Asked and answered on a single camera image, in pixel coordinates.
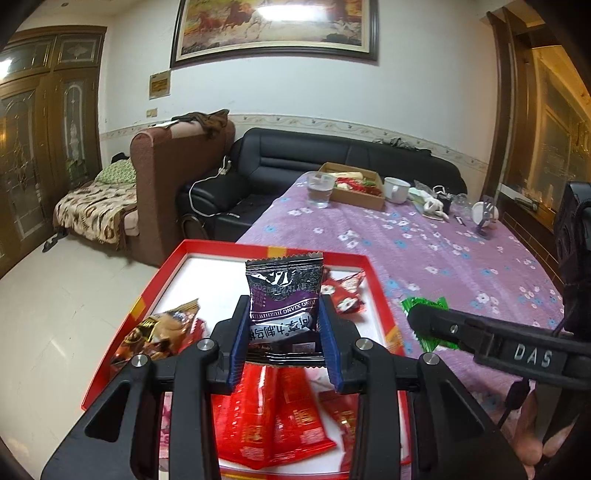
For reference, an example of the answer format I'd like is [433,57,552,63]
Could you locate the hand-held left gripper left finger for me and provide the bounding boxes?
[41,294,251,480]

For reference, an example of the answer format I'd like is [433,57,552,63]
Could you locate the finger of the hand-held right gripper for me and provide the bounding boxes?
[407,305,485,357]

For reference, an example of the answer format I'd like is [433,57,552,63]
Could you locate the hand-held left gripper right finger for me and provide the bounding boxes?
[318,294,528,480]

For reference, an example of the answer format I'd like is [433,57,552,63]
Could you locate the green snack packet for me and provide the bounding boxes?
[401,296,462,352]

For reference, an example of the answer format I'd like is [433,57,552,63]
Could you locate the red gold print snack packet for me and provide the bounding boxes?
[318,391,358,472]

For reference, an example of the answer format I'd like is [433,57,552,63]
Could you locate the black purple snack packet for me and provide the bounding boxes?
[245,251,325,365]

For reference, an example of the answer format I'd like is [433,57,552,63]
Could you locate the red snack tray box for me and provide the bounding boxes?
[81,239,414,478]

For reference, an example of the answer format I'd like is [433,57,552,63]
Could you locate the brown gold snack packet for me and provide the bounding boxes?
[110,299,200,366]

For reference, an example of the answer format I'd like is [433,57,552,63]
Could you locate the person's right hand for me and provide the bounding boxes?
[507,396,583,480]

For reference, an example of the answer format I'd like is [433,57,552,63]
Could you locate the red white candy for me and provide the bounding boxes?
[332,295,365,315]
[323,271,366,297]

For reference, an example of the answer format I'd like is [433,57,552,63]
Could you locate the long red snack packet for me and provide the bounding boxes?
[211,364,283,470]
[274,367,338,462]

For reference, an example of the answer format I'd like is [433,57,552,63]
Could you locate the purple floral tablecloth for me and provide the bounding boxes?
[235,172,571,462]

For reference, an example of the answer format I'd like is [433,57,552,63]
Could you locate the pink snack packet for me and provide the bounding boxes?
[158,396,178,459]

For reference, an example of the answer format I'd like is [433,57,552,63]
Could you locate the white figurine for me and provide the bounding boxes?
[422,196,450,222]

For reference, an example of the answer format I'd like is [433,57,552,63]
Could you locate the black phone stand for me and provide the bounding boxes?
[475,196,496,240]

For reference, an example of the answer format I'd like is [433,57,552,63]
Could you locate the white mug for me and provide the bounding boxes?
[383,176,413,205]

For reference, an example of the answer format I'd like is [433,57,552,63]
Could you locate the cardboard box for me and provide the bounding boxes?
[318,161,386,212]

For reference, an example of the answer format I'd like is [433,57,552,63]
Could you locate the brown armchair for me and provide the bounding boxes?
[121,117,236,267]

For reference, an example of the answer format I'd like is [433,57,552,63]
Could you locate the black leather sofa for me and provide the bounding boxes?
[178,128,468,243]

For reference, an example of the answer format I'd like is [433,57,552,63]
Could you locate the wooden bar cabinet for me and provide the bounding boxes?
[487,9,591,278]

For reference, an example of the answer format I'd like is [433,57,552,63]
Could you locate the patterned bed blanket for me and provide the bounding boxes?
[52,180,139,245]

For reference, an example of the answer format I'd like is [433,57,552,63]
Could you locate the green pillow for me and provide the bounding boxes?
[95,159,138,185]

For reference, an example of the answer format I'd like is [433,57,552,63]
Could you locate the brown cloth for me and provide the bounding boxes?
[171,109,230,138]

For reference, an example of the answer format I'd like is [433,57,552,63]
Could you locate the wooden wardrobe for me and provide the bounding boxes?
[0,25,108,278]

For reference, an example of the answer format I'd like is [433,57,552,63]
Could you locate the white charger cable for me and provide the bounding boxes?
[188,156,232,217]

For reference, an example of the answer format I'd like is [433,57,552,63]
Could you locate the yellow wall plaque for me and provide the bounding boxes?
[148,71,171,99]

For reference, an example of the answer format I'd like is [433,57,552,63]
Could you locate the framed wall painting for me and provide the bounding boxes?
[170,0,380,70]

